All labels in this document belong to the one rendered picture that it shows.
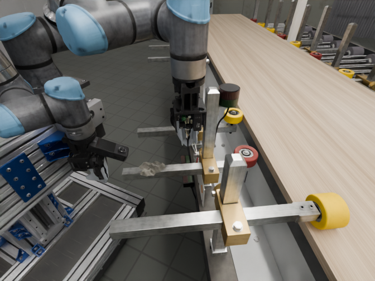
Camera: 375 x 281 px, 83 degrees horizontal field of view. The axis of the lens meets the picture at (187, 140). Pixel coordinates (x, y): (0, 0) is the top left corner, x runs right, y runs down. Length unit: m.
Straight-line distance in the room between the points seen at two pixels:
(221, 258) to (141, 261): 0.84
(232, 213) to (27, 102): 0.51
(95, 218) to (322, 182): 1.21
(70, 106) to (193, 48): 0.32
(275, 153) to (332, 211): 0.28
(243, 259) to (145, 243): 0.84
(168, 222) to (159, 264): 1.00
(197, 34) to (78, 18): 0.19
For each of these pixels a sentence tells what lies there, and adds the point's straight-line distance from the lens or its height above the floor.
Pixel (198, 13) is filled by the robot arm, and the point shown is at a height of 1.33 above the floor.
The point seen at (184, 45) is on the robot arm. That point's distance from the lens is 0.42.
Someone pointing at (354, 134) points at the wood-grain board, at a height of 0.90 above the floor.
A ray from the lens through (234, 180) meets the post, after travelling 0.45.
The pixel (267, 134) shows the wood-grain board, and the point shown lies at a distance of 0.84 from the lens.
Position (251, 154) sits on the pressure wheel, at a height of 0.90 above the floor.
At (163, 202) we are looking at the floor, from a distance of 1.68.
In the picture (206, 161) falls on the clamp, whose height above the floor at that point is 0.87.
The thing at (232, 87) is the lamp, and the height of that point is 1.13.
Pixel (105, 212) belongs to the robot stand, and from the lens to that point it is 1.47.
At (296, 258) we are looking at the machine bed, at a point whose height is 0.76.
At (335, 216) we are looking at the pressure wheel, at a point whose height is 0.97.
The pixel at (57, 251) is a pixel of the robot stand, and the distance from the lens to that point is 1.45.
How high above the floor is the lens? 1.39
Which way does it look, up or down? 40 degrees down
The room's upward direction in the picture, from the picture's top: straight up
